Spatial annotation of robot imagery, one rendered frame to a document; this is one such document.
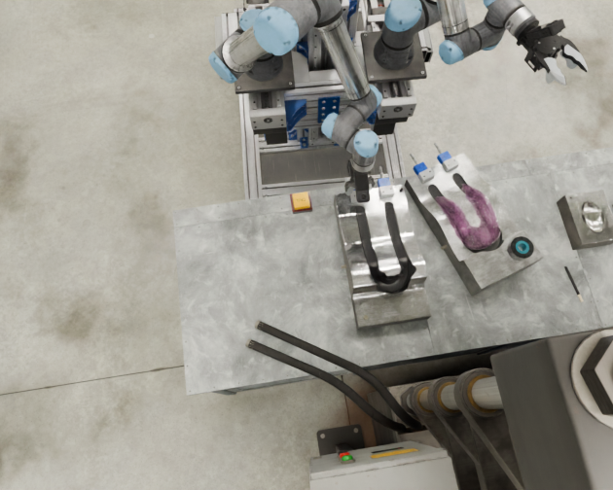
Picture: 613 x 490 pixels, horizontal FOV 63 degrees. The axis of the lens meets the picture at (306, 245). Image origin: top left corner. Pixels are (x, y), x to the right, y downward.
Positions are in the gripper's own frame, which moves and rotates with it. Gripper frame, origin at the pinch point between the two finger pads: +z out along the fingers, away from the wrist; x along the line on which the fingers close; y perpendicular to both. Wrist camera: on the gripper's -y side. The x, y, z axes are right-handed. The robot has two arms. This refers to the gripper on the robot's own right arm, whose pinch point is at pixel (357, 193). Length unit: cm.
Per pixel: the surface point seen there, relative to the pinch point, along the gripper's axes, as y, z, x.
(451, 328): -52, 11, -25
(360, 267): -28.6, -1.9, 4.7
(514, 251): -31, -3, -49
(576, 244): -30, 8, -78
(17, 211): 59, 91, 176
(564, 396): -76, -109, 0
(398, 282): -34.5, 3.8, -8.4
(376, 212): -7.4, 2.3, -5.6
